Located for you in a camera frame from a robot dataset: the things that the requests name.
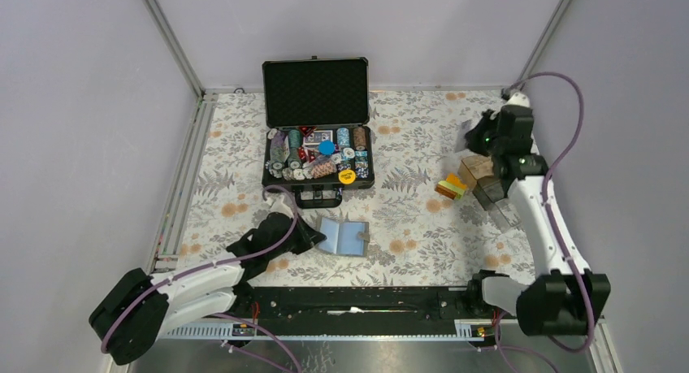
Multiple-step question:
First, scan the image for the beige card holder wallet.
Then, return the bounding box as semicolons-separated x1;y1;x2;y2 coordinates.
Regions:
316;217;370;258

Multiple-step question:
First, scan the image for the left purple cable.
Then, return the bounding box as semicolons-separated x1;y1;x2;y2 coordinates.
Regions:
100;184;302;373

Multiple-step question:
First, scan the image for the black poker chip case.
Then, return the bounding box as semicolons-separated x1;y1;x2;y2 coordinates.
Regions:
262;56;375;209

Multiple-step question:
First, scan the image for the yellow round dealer chip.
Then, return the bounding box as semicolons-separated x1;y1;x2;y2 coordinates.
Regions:
338;169;357;185

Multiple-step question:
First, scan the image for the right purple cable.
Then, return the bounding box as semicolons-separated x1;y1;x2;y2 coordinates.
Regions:
484;72;597;373

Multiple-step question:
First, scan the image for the clear acrylic card box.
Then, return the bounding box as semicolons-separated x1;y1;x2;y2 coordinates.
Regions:
458;155;520;232

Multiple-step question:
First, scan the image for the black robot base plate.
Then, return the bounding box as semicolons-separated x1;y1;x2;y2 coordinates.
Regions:
226;286;498;337

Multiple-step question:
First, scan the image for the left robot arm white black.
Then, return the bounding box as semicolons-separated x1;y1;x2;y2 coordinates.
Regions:
88;212;327;365

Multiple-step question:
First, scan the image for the floral patterned table mat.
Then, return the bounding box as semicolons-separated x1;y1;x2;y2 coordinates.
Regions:
180;91;535;286

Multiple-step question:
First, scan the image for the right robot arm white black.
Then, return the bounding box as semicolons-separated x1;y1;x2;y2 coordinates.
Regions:
465;102;611;338

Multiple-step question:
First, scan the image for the purple cable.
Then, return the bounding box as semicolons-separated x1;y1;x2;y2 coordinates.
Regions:
484;72;597;373
100;184;302;373

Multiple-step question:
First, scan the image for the orange yellow sticky note stack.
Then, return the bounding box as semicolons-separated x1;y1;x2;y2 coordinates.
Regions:
435;173;469;201

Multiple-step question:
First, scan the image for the blue round chip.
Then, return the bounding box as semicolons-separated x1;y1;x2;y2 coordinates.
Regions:
318;140;336;155

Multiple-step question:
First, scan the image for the playing card deck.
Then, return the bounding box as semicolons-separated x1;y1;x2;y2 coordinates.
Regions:
303;130;334;147

